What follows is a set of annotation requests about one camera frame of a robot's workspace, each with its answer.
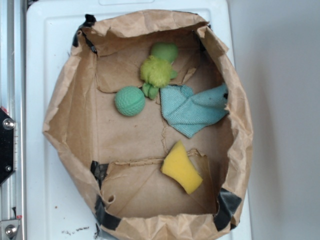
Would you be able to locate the white plastic tray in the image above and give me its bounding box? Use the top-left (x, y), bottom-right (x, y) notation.
top-left (24, 0), bottom-right (253, 240)

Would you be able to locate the yellow sponge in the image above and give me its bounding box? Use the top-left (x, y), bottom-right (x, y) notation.
top-left (160, 140), bottom-right (203, 195)

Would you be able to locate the brown paper bag bin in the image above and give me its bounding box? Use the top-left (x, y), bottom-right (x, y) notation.
top-left (43, 10), bottom-right (253, 240)

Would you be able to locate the green plush turtle toy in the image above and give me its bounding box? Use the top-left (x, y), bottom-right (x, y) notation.
top-left (140, 42), bottom-right (179, 100)

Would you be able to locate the black metal bracket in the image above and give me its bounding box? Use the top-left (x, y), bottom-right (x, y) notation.
top-left (0, 106), bottom-right (16, 186)

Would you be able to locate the green dimpled rubber ball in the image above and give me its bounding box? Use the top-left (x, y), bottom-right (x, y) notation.
top-left (114, 86), bottom-right (145, 117)

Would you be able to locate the teal microfiber cloth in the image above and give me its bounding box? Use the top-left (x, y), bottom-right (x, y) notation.
top-left (160, 83), bottom-right (229, 139)

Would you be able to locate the aluminium frame rail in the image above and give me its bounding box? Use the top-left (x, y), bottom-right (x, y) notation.
top-left (0, 0), bottom-right (28, 240)

